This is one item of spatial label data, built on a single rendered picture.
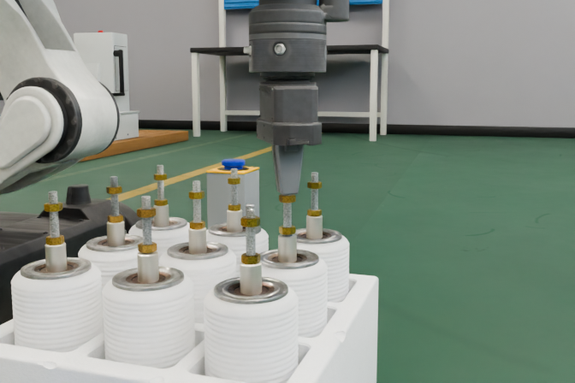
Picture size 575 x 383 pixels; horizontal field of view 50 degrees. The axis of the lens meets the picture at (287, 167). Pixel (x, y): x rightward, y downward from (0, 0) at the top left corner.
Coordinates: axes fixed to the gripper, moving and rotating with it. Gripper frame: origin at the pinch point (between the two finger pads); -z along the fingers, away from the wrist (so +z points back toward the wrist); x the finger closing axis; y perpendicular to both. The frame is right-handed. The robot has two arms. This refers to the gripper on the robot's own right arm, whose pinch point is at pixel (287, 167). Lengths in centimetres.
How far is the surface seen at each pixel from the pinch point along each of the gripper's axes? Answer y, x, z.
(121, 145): 20, 351, -32
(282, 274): 1.6, -4.3, -11.5
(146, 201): 16.3, -4.0, -2.5
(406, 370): -24.5, 17.3, -36.2
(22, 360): 29.2, -4.3, -18.4
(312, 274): -1.8, -4.3, -11.8
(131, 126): 14, 377, -21
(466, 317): -46, 35, -36
